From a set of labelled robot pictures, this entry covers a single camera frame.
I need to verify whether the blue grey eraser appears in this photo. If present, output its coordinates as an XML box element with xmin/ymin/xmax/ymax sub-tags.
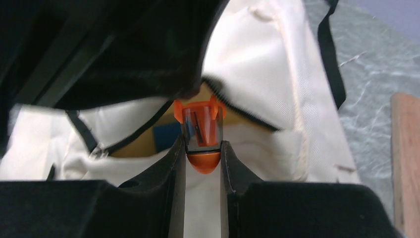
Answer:
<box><xmin>153</xmin><ymin>122</ymin><xmax>182</xmax><ymax>152</ymax></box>

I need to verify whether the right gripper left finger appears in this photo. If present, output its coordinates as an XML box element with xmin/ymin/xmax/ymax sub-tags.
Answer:
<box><xmin>119</xmin><ymin>138</ymin><xmax>186</xmax><ymax>238</ymax></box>

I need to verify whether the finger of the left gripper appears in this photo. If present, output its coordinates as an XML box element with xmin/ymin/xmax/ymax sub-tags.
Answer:
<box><xmin>0</xmin><ymin>0</ymin><xmax>227</xmax><ymax>154</ymax></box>

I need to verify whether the orange pencil sharpener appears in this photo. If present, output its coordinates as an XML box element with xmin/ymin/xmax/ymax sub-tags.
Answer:
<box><xmin>173</xmin><ymin>95</ymin><xmax>226</xmax><ymax>175</ymax></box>

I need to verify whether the wooden board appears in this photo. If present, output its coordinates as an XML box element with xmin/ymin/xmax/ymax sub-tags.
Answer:
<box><xmin>391</xmin><ymin>92</ymin><xmax>420</xmax><ymax>238</ymax></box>

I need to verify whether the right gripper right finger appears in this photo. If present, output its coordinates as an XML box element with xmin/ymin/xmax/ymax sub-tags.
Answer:
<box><xmin>220</xmin><ymin>141</ymin><xmax>262</xmax><ymax>238</ymax></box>

